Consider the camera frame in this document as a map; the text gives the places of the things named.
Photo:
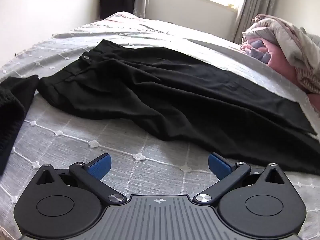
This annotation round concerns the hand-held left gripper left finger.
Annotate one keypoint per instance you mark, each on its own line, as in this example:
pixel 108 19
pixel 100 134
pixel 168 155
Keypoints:
pixel 100 168

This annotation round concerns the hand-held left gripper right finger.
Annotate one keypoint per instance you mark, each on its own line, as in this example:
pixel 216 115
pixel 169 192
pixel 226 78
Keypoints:
pixel 220 166

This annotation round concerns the black pants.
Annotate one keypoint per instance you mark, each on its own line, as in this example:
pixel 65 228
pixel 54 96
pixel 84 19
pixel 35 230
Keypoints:
pixel 162 87

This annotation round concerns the grey checked bedspread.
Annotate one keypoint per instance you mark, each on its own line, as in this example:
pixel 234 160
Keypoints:
pixel 75 140

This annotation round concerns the black knit sweater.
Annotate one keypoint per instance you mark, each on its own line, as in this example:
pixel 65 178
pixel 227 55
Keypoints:
pixel 12 110

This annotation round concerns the pink blanket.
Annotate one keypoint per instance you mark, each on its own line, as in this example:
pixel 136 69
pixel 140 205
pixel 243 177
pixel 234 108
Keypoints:
pixel 315 105

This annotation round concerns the lavender cloth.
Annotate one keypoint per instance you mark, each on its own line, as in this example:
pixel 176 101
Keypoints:
pixel 257 51

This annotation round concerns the pink pillow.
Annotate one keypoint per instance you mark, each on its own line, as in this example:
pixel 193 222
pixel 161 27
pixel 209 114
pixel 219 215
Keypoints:
pixel 282 60

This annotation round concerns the striped blanket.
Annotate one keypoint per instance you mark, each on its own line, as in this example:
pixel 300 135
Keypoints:
pixel 311 80

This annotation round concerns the grey quilt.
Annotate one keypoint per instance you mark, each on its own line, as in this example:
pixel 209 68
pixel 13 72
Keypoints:
pixel 282 32

